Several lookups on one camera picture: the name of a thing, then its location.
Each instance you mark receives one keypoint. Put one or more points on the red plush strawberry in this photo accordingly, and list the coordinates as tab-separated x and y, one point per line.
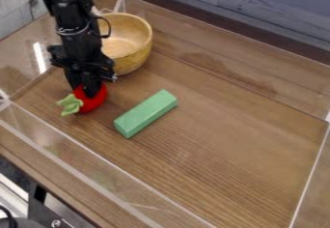
80	103

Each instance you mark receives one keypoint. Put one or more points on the green rectangular block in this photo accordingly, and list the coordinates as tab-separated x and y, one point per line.
145	113

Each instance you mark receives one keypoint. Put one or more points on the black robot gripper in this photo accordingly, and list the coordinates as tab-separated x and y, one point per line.
80	56

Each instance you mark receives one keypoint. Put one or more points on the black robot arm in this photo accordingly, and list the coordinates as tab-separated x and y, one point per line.
82	29

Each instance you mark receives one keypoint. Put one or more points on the clear acrylic tray wall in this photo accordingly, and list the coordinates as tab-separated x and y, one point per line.
237	158

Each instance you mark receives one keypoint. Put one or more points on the wooden bowl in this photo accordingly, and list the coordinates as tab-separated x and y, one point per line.
130	43

